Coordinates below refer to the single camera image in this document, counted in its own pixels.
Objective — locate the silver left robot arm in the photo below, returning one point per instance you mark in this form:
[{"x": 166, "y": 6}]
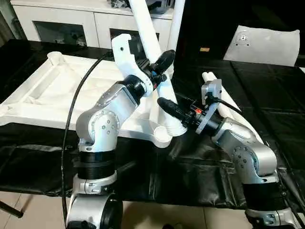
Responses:
[{"x": 102, "y": 129}]

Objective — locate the small tan label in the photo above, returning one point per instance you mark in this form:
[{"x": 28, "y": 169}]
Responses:
[{"x": 205, "y": 49}]

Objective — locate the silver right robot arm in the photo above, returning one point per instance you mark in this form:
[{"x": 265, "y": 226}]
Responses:
[{"x": 248, "y": 157}]

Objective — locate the white cabinet with glass doors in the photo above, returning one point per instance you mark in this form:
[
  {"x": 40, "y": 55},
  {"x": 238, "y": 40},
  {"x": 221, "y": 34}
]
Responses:
[{"x": 66, "y": 19}]

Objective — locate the white plastic table top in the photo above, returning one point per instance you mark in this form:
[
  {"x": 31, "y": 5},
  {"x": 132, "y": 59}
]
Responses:
[{"x": 52, "y": 90}]

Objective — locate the dark round pot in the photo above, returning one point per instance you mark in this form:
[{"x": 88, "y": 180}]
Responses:
[{"x": 159, "y": 5}]

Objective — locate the white plastic table leg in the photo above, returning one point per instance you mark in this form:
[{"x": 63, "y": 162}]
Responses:
[
  {"x": 147, "y": 28},
  {"x": 177, "y": 24},
  {"x": 213, "y": 76},
  {"x": 206, "y": 76}
]

